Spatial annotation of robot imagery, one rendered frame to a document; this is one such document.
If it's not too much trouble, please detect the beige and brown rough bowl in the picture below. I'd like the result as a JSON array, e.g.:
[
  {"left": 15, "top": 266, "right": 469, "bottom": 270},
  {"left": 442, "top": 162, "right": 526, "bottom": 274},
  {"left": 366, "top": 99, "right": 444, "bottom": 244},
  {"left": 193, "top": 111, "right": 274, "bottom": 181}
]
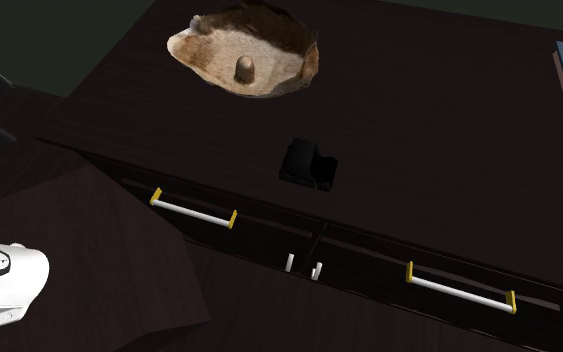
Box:
[{"left": 166, "top": 3, "right": 321, "bottom": 99}]

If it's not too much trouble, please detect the small black boxy object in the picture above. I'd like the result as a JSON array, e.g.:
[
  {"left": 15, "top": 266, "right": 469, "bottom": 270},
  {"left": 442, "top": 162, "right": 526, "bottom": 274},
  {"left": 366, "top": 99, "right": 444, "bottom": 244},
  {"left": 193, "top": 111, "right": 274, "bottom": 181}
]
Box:
[{"left": 278, "top": 137, "right": 339, "bottom": 193}]

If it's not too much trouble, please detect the dark wooden chest of drawers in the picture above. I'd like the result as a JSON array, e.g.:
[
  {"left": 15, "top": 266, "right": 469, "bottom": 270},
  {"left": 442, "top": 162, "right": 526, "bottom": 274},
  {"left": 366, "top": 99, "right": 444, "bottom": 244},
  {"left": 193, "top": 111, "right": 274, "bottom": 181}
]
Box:
[{"left": 34, "top": 0, "right": 563, "bottom": 352}]

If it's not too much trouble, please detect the dark wooden robot stand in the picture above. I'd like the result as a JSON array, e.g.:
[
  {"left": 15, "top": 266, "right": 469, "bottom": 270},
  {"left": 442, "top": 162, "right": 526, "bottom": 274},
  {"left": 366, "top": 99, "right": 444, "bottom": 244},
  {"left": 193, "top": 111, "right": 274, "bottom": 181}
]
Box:
[{"left": 0, "top": 164, "right": 212, "bottom": 352}]

